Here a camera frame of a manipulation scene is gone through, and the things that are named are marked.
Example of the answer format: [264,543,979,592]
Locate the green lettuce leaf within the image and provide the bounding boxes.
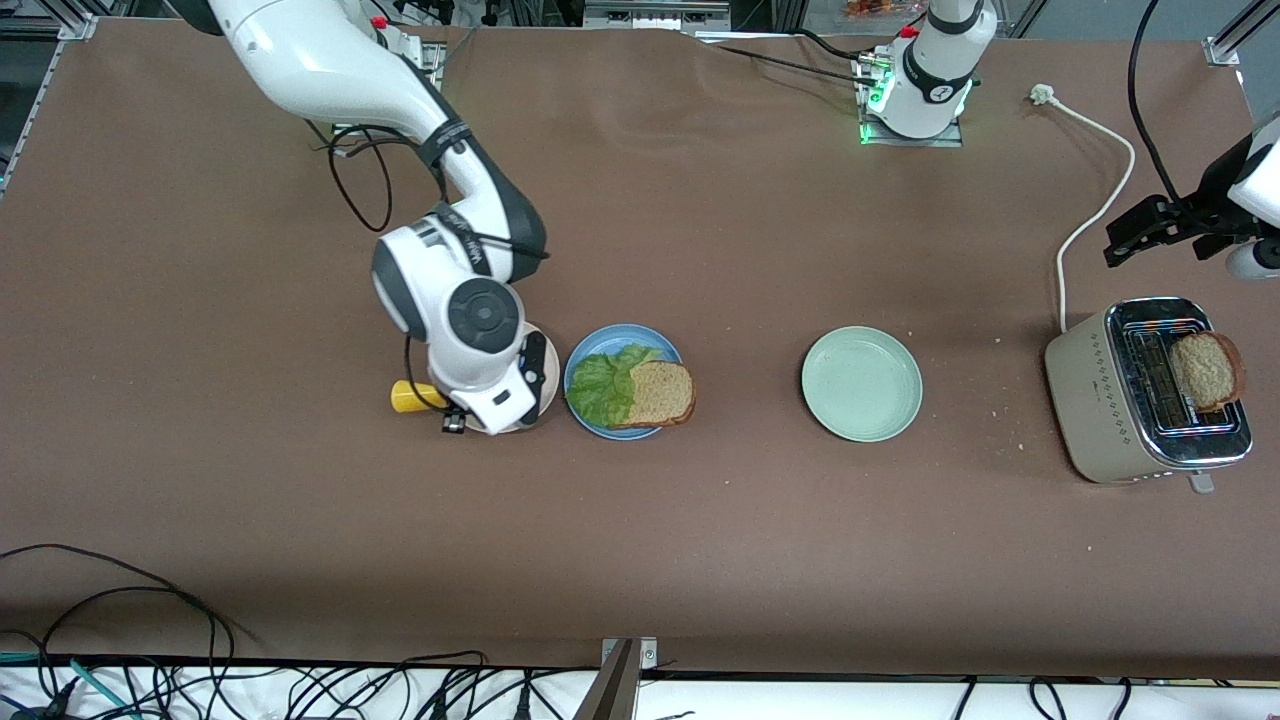
[566,343,666,429]

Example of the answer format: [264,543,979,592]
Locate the yellow mustard squeeze bottle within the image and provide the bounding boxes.
[390,379,448,414]

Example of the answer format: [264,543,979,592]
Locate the brown bread slice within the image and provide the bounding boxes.
[1168,330,1247,414]
[610,361,697,431]

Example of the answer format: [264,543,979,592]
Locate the beige round plate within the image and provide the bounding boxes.
[455,320,560,435]

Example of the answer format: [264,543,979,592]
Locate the blue round plate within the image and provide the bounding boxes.
[563,322,691,441]

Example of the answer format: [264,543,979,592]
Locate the pale green round plate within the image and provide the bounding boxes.
[800,325,924,444]

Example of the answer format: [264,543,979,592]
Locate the beige chrome toaster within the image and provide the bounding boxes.
[1044,296,1254,494]

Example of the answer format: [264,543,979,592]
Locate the silver power strip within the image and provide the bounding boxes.
[583,0,732,31]

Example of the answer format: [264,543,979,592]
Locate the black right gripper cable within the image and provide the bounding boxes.
[403,333,451,413]

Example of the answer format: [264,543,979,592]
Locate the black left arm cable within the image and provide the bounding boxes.
[1127,0,1186,206]

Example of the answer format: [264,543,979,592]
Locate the white toaster power cord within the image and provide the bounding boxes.
[1030,83,1138,336]

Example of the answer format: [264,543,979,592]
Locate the aluminium frame rail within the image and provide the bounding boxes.
[1203,0,1280,67]
[0,15,96,196]

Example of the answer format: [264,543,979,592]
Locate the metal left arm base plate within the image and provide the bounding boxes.
[858,55,966,148]

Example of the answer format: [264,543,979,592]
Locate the long black right arm cable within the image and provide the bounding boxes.
[328,125,393,233]

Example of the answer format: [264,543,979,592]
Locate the black floor cable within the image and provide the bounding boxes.
[290,650,491,720]
[40,586,236,720]
[0,544,263,651]

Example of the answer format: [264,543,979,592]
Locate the grey metal camera post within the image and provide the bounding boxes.
[575,637,659,720]

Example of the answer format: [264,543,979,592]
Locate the black cable on table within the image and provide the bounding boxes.
[700,28,881,89]

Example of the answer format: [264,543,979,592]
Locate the teal floor cable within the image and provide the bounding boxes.
[0,652,131,720]

